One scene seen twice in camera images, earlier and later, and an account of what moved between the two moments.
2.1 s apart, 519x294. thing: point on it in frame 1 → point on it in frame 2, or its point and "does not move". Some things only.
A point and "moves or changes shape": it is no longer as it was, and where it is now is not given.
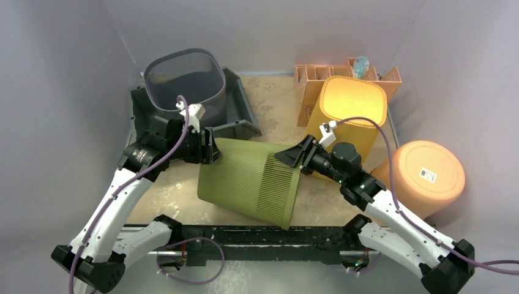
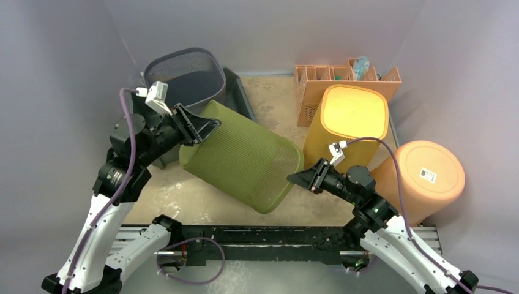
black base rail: x=261 y=242 does not move
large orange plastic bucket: x=427 y=177 does not move
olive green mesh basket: x=250 y=179 moves or changes shape
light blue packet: x=360 y=66 does not move
